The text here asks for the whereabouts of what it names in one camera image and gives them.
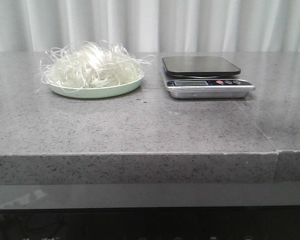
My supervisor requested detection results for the white pleated curtain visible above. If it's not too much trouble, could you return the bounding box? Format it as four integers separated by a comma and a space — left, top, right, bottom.
0, 0, 300, 52

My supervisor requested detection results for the black silver kitchen scale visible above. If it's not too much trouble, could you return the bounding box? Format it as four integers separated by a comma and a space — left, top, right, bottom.
162, 56, 256, 99

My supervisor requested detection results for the light green round plate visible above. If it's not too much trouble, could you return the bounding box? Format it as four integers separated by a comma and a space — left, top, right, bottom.
49, 77, 142, 99

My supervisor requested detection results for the white vermicelli noodle bundle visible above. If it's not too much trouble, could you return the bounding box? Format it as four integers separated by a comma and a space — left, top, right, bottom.
38, 40, 155, 92

